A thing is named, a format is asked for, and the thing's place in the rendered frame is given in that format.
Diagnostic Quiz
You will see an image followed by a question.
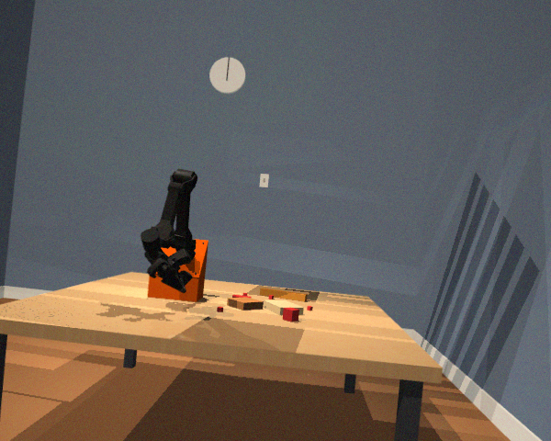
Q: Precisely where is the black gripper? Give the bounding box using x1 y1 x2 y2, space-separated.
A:
147 254 192 293

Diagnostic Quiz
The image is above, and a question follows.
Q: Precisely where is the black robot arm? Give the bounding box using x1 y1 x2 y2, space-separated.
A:
141 169 197 270

